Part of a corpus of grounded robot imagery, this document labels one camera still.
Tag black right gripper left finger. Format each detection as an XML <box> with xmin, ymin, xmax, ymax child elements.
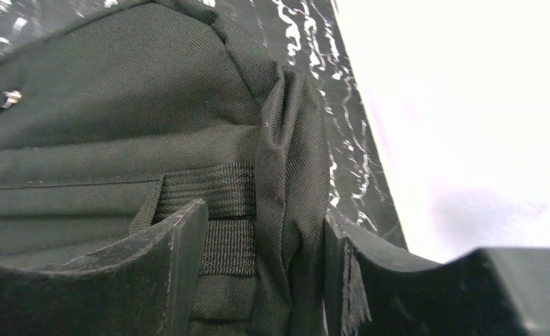
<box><xmin>0</xmin><ymin>199</ymin><xmax>208</xmax><ymax>335</ymax></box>

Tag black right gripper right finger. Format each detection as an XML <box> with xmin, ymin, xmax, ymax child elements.
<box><xmin>324</xmin><ymin>215</ymin><xmax>550</xmax><ymax>336</ymax></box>

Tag black student backpack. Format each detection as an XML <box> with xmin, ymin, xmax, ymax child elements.
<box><xmin>0</xmin><ymin>1</ymin><xmax>330</xmax><ymax>335</ymax></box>

